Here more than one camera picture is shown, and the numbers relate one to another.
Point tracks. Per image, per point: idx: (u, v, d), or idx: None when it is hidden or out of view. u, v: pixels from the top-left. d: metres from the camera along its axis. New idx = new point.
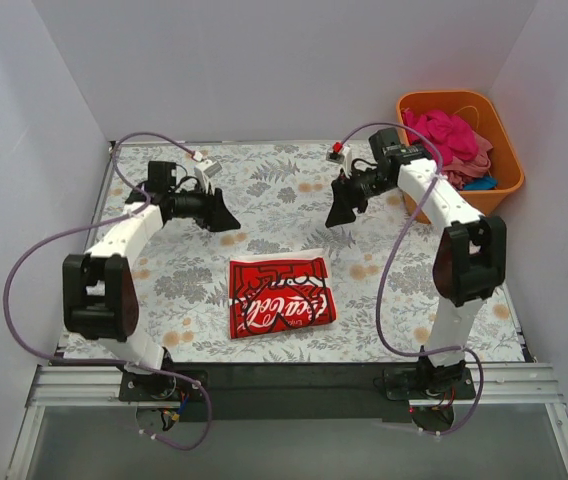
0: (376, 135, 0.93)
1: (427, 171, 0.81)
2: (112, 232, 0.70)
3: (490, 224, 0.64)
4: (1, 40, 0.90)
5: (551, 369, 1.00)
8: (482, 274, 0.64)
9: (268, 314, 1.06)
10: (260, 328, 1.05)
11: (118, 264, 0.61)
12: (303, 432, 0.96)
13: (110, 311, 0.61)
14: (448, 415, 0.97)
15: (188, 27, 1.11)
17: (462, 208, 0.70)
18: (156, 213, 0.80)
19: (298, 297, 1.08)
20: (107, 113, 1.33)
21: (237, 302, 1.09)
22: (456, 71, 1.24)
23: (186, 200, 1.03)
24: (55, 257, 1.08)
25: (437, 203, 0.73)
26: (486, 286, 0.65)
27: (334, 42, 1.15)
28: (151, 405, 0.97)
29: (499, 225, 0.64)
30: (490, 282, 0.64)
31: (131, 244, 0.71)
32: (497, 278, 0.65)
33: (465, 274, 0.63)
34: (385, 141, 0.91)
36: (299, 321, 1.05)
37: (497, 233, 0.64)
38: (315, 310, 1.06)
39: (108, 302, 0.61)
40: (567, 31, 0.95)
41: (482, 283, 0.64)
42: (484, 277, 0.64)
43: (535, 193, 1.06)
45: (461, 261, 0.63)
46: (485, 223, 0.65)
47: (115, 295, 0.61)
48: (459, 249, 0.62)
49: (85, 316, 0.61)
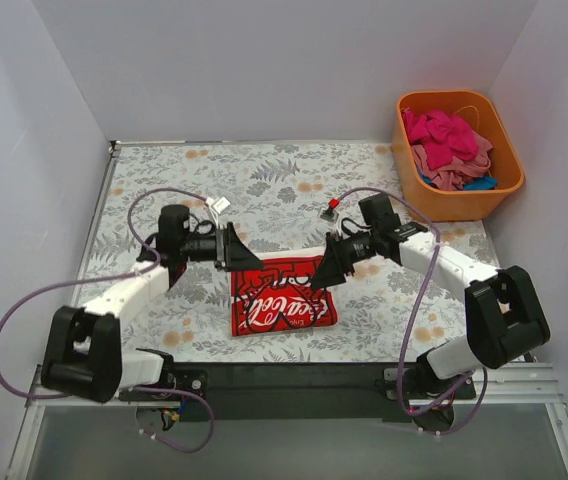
0: (369, 202, 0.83)
1: (427, 242, 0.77)
2: (112, 289, 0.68)
3: (509, 275, 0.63)
4: (1, 39, 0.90)
5: (552, 369, 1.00)
8: (523, 332, 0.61)
9: (269, 313, 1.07)
10: (262, 326, 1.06)
11: (106, 326, 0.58)
12: (303, 432, 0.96)
13: (90, 371, 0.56)
14: (449, 415, 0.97)
15: (188, 26, 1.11)
17: (476, 268, 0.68)
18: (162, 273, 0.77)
19: (300, 298, 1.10)
20: (107, 113, 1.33)
21: (239, 299, 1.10)
22: (456, 71, 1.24)
23: (198, 243, 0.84)
24: (56, 256, 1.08)
25: (448, 267, 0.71)
26: (529, 345, 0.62)
27: (334, 41, 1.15)
28: (151, 406, 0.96)
29: (523, 274, 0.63)
30: (535, 336, 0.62)
31: (132, 303, 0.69)
32: (542, 330, 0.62)
33: (507, 339, 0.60)
34: (378, 212, 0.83)
36: (301, 321, 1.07)
37: (524, 282, 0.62)
38: (317, 311, 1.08)
39: (90, 363, 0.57)
40: None
41: (524, 343, 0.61)
42: (527, 336, 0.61)
43: (535, 193, 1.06)
45: (498, 326, 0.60)
46: (507, 276, 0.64)
47: (101, 358, 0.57)
48: (491, 312, 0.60)
49: (66, 371, 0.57)
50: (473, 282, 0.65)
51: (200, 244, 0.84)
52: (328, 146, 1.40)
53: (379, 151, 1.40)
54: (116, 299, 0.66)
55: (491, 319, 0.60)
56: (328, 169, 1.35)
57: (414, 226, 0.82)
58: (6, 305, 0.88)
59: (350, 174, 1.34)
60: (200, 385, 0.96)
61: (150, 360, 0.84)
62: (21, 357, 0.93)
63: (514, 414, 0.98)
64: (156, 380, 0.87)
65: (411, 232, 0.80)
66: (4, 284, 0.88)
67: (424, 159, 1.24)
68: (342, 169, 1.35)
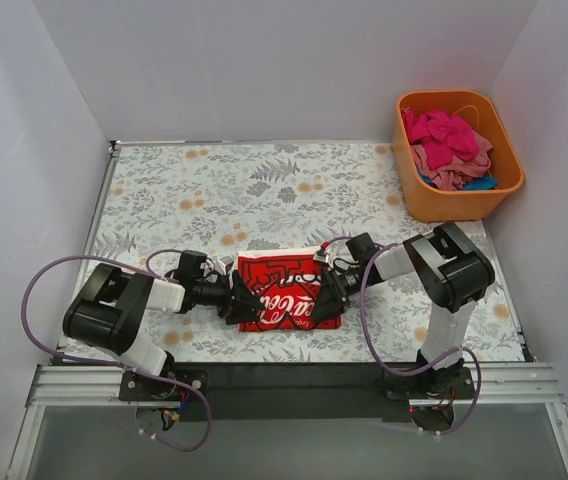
0: (353, 239, 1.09)
1: None
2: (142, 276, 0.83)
3: (442, 228, 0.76)
4: (1, 39, 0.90)
5: (551, 368, 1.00)
8: (466, 265, 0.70)
9: (276, 312, 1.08)
10: (267, 324, 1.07)
11: (143, 278, 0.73)
12: (303, 432, 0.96)
13: (116, 314, 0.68)
14: (449, 415, 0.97)
15: (188, 27, 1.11)
17: None
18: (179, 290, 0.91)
19: (307, 297, 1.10)
20: (107, 113, 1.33)
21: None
22: (456, 71, 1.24)
23: (208, 288, 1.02)
24: (55, 256, 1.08)
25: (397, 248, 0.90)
26: (477, 279, 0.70)
27: (334, 41, 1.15)
28: (151, 406, 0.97)
29: (450, 226, 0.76)
30: (478, 266, 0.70)
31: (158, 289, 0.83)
32: (484, 262, 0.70)
33: (447, 267, 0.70)
34: (360, 245, 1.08)
36: (307, 321, 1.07)
37: (451, 230, 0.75)
38: None
39: (119, 307, 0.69)
40: None
41: (470, 275, 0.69)
42: (469, 265, 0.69)
43: (534, 193, 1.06)
45: (433, 259, 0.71)
46: (440, 231, 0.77)
47: (128, 306, 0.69)
48: (423, 250, 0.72)
49: (90, 313, 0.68)
50: None
51: (208, 289, 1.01)
52: (328, 146, 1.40)
53: (379, 151, 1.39)
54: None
55: (425, 255, 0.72)
56: (328, 169, 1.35)
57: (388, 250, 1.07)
58: (6, 305, 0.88)
59: (350, 174, 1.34)
60: (200, 385, 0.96)
61: (153, 349, 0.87)
62: (20, 357, 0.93)
63: (513, 413, 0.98)
64: (158, 373, 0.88)
65: None
66: (4, 283, 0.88)
67: (424, 159, 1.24)
68: (342, 169, 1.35)
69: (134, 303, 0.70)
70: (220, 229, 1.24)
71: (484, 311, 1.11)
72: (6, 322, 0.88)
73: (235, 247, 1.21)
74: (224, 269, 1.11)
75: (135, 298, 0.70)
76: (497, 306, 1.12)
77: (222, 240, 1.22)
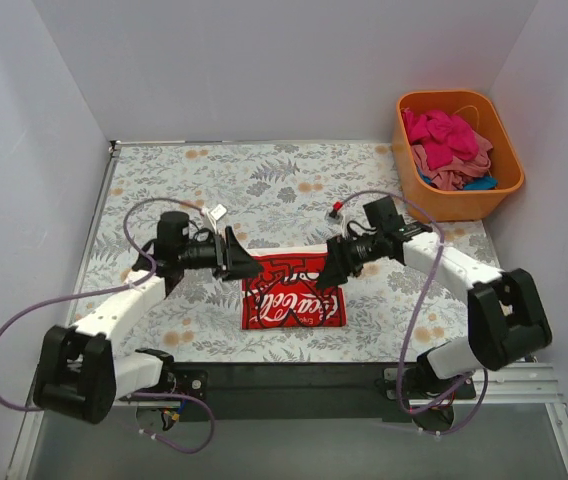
0: (372, 204, 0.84)
1: (431, 241, 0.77)
2: (104, 305, 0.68)
3: (512, 277, 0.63)
4: (1, 40, 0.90)
5: (552, 369, 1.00)
8: (524, 332, 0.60)
9: (280, 309, 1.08)
10: (272, 321, 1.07)
11: (97, 348, 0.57)
12: (303, 432, 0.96)
13: (82, 400, 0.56)
14: (449, 415, 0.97)
15: (188, 27, 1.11)
17: (478, 268, 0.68)
18: (157, 284, 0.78)
19: (311, 294, 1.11)
20: (107, 113, 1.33)
21: (250, 294, 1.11)
22: (456, 71, 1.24)
23: (199, 251, 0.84)
24: (55, 255, 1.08)
25: (451, 267, 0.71)
26: (531, 347, 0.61)
27: (334, 41, 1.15)
28: (151, 406, 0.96)
29: (525, 276, 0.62)
30: (537, 338, 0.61)
31: (128, 315, 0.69)
32: (543, 332, 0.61)
33: (508, 338, 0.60)
34: (380, 213, 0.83)
36: (310, 320, 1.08)
37: (528, 283, 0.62)
38: (326, 310, 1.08)
39: (79, 387, 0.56)
40: None
41: (525, 344, 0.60)
42: (528, 334, 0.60)
43: (535, 193, 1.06)
45: (499, 325, 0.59)
46: (510, 277, 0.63)
47: (89, 382, 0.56)
48: (492, 311, 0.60)
49: (56, 396, 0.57)
50: (473, 284, 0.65)
51: (200, 253, 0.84)
52: (328, 146, 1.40)
53: (379, 151, 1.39)
54: (108, 317, 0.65)
55: (492, 317, 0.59)
56: (328, 169, 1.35)
57: (418, 226, 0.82)
58: (6, 305, 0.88)
59: (350, 174, 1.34)
60: (200, 385, 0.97)
61: (150, 366, 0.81)
62: (20, 358, 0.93)
63: (513, 413, 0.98)
64: (156, 382, 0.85)
65: (415, 232, 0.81)
66: (3, 284, 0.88)
67: (424, 159, 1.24)
68: (342, 169, 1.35)
69: (96, 377, 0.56)
70: None
71: None
72: (5, 322, 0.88)
73: None
74: (216, 225, 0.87)
75: (94, 372, 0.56)
76: None
77: None
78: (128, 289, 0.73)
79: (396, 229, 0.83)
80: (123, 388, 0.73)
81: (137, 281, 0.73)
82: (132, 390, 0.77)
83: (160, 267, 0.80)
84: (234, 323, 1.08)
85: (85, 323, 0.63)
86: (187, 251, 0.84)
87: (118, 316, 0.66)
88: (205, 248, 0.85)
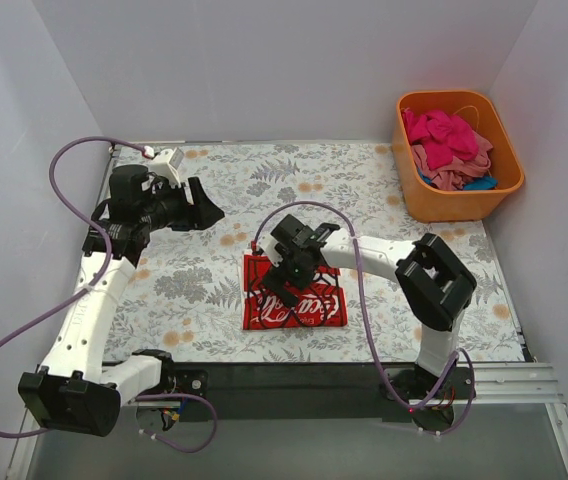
0: (279, 227, 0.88)
1: (345, 236, 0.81)
2: (69, 328, 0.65)
3: (426, 244, 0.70)
4: (1, 40, 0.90)
5: (551, 369, 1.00)
8: (454, 286, 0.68)
9: (281, 310, 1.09)
10: (273, 322, 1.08)
11: (78, 392, 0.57)
12: (303, 432, 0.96)
13: (85, 425, 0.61)
14: (449, 415, 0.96)
15: (188, 27, 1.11)
17: (394, 247, 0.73)
18: (119, 273, 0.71)
19: (312, 294, 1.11)
20: (107, 113, 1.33)
21: (252, 295, 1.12)
22: (457, 71, 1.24)
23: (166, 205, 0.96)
24: (55, 256, 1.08)
25: (372, 255, 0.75)
26: (464, 293, 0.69)
27: (334, 41, 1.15)
28: (151, 406, 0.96)
29: (435, 238, 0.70)
30: (465, 287, 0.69)
31: (99, 328, 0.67)
32: (467, 278, 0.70)
33: (445, 299, 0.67)
34: (290, 231, 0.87)
36: (311, 320, 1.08)
37: (438, 244, 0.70)
38: (327, 310, 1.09)
39: (81, 419, 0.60)
40: None
41: (459, 293, 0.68)
42: (456, 284, 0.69)
43: (534, 193, 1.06)
45: (435, 292, 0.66)
46: (425, 244, 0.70)
47: (86, 413, 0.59)
48: (425, 283, 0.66)
49: (62, 424, 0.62)
50: (398, 264, 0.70)
51: (167, 206, 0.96)
52: (328, 146, 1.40)
53: (379, 151, 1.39)
54: (77, 345, 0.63)
55: (427, 289, 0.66)
56: (328, 169, 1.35)
57: (326, 228, 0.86)
58: (6, 305, 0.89)
59: (350, 174, 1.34)
60: (200, 385, 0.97)
61: (149, 366, 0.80)
62: (21, 357, 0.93)
63: (513, 413, 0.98)
64: (158, 381, 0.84)
65: (326, 235, 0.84)
66: (3, 283, 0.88)
67: (424, 159, 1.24)
68: (342, 169, 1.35)
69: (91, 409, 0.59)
70: (220, 229, 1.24)
71: (484, 311, 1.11)
72: (5, 322, 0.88)
73: (235, 248, 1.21)
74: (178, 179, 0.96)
75: (85, 408, 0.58)
76: (497, 306, 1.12)
77: (222, 240, 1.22)
78: (88, 293, 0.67)
79: (307, 238, 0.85)
80: (126, 394, 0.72)
81: (94, 280, 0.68)
82: (136, 391, 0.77)
83: (115, 239, 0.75)
84: (234, 324, 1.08)
85: (56, 360, 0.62)
86: (147, 208, 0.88)
87: (87, 341, 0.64)
88: (166, 201, 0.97)
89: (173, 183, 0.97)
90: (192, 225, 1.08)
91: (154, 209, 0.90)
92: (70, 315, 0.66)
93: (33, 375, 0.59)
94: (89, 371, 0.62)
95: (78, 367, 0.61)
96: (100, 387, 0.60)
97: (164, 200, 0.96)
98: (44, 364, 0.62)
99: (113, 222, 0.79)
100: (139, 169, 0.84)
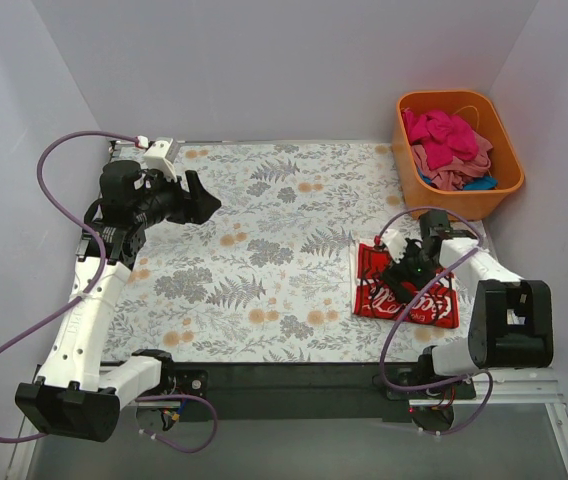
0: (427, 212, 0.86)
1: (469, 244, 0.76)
2: (64, 337, 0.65)
3: (531, 286, 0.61)
4: (1, 41, 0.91)
5: (551, 369, 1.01)
8: (524, 342, 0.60)
9: (394, 303, 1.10)
10: (385, 313, 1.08)
11: (76, 401, 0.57)
12: (303, 432, 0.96)
13: (84, 433, 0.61)
14: (449, 415, 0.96)
15: (188, 28, 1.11)
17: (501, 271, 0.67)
18: (114, 279, 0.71)
19: (425, 293, 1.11)
20: (107, 113, 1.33)
21: (365, 283, 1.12)
22: (456, 71, 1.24)
23: (160, 200, 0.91)
24: (54, 255, 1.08)
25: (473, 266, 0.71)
26: (528, 359, 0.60)
27: (334, 41, 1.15)
28: (151, 406, 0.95)
29: (545, 290, 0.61)
30: (534, 353, 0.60)
31: (95, 336, 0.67)
32: (545, 350, 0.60)
33: (501, 344, 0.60)
34: (432, 221, 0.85)
36: (422, 316, 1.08)
37: (544, 297, 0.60)
38: (440, 310, 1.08)
39: (80, 428, 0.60)
40: (567, 32, 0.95)
41: (521, 353, 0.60)
42: (527, 344, 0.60)
43: (535, 193, 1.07)
45: (498, 328, 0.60)
46: (527, 287, 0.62)
47: (84, 421, 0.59)
48: (498, 313, 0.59)
49: (62, 433, 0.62)
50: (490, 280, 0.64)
51: (162, 200, 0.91)
52: (328, 146, 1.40)
53: (379, 151, 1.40)
54: (73, 354, 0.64)
55: (494, 318, 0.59)
56: (328, 169, 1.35)
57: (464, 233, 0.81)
58: (5, 305, 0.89)
59: (350, 174, 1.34)
60: (200, 385, 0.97)
61: (149, 367, 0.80)
62: (21, 357, 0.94)
63: (513, 413, 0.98)
64: (157, 382, 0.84)
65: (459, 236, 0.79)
66: (3, 283, 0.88)
67: (424, 159, 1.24)
68: (342, 169, 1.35)
69: (90, 420, 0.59)
70: (220, 229, 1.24)
71: None
72: (5, 322, 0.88)
73: (235, 247, 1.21)
74: (175, 173, 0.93)
75: (84, 418, 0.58)
76: None
77: (222, 240, 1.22)
78: (82, 300, 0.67)
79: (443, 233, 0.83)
80: (127, 396, 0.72)
81: (89, 287, 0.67)
82: (137, 393, 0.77)
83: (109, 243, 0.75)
84: (234, 323, 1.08)
85: (52, 370, 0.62)
86: (143, 204, 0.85)
87: (83, 349, 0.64)
88: (161, 195, 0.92)
89: (169, 177, 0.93)
90: (188, 218, 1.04)
91: (149, 206, 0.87)
92: (64, 322, 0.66)
93: (29, 385, 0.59)
94: (85, 381, 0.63)
95: (75, 378, 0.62)
96: (98, 395, 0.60)
97: (158, 193, 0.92)
98: (40, 374, 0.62)
99: (107, 225, 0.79)
100: (131, 166, 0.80)
